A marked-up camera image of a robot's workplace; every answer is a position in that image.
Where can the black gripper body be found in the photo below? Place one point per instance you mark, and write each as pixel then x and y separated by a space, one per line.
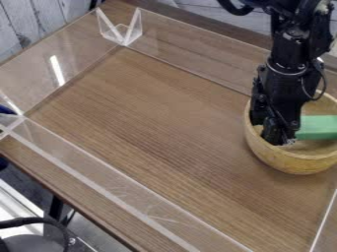
pixel 282 89

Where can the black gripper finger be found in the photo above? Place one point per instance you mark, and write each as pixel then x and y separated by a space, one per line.
pixel 277 133

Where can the green rectangular block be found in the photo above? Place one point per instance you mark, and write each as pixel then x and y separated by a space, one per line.
pixel 317 127

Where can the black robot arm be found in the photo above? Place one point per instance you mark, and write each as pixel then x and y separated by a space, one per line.
pixel 301 34

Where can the light wooden bowl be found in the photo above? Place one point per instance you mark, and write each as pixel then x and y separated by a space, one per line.
pixel 305 157

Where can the black table leg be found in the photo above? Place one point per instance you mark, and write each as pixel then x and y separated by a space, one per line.
pixel 55 208

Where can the clear acrylic corner bracket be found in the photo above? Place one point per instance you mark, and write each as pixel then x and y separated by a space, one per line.
pixel 120 34

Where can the clear acrylic tray wall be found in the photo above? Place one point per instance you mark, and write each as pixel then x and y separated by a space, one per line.
pixel 131 131

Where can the grey metal base plate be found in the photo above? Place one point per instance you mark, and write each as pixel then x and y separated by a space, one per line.
pixel 20 240

